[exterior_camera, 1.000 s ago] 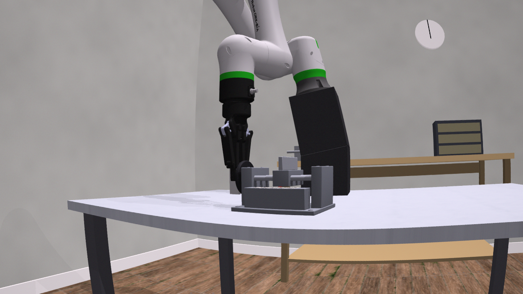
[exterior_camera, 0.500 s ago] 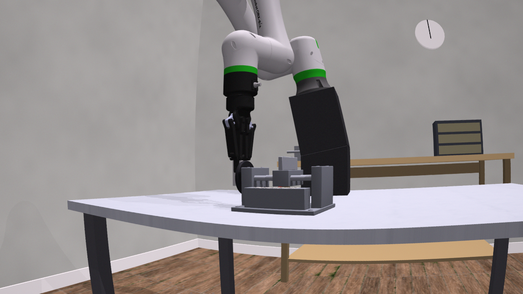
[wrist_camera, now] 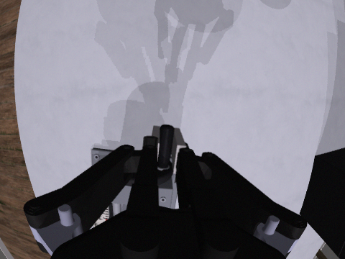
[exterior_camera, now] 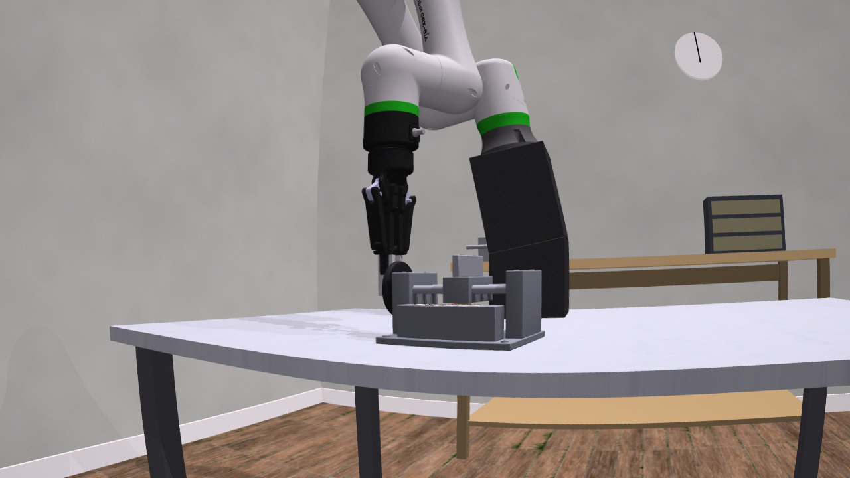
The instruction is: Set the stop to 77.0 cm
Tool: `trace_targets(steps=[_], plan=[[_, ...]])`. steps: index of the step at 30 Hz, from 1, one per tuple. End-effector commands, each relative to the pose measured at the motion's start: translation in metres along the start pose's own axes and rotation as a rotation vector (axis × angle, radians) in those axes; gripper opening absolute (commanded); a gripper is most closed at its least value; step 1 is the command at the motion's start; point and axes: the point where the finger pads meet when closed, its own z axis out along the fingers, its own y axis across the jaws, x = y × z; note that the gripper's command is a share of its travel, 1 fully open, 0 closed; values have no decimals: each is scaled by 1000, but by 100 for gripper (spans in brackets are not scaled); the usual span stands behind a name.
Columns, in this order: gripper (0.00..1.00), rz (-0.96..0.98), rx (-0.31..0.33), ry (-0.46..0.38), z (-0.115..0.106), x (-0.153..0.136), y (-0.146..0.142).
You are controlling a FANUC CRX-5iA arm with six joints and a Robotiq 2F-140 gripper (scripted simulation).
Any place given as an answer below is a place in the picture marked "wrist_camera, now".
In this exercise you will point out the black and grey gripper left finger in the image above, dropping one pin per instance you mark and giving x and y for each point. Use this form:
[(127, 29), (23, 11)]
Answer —
[(61, 215)]

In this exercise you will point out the grey bench vise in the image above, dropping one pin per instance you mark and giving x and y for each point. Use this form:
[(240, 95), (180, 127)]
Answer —
[(167, 188)]

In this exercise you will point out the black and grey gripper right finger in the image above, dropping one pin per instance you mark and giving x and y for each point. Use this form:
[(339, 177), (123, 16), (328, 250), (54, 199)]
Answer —
[(238, 202)]

